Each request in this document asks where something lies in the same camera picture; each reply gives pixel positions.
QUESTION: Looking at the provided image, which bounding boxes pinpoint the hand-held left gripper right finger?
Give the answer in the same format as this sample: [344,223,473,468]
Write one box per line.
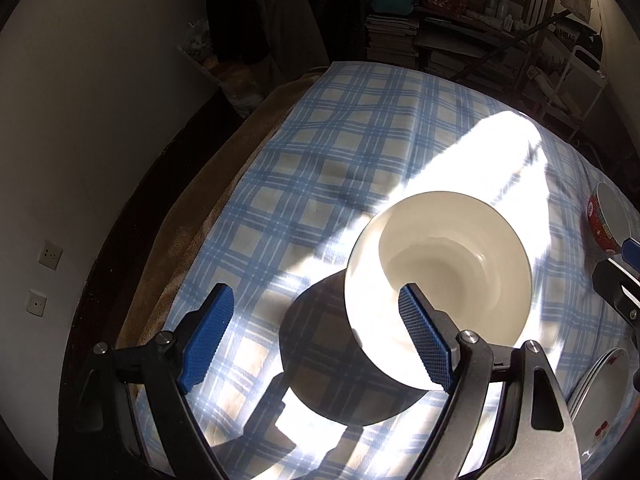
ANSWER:
[398,283,581,480]

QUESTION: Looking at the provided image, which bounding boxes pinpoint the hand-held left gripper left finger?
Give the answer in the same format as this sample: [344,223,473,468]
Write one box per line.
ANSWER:
[55,283,235,480]

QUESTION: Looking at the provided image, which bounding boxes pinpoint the red patterned bowl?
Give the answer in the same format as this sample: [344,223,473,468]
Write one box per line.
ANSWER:
[586,181,632,256]

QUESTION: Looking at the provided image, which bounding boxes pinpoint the plain white bowl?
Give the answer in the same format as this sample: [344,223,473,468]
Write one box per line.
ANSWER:
[344,190,533,395]

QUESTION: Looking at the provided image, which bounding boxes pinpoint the white metal cart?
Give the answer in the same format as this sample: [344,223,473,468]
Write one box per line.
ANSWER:
[520,42,608,143]

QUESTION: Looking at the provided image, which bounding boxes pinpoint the blue plaid cloth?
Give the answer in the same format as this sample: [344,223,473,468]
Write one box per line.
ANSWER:
[135,61,640,480]

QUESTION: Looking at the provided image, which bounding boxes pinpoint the dark mop pole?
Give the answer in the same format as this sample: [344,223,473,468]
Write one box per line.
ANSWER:
[450,7,573,83]

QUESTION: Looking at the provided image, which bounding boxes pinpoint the pile of flat books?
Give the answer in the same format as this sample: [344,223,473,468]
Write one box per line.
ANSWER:
[420,45,526,91]

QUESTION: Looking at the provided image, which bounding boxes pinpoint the printed floor bag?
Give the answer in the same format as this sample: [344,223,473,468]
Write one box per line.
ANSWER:
[177,20,266,116]

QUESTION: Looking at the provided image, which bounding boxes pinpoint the group of small bottles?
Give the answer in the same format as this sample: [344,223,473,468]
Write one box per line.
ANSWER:
[482,0,521,31]

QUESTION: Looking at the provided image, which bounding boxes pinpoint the stack of books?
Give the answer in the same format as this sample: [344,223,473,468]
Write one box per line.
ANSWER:
[365,10,420,66]

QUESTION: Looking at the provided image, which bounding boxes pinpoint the brown trousers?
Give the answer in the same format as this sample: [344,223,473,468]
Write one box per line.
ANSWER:
[260,0,331,91]

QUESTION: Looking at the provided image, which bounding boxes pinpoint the black trousers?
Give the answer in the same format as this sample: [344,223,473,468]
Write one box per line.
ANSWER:
[202,0,273,66]

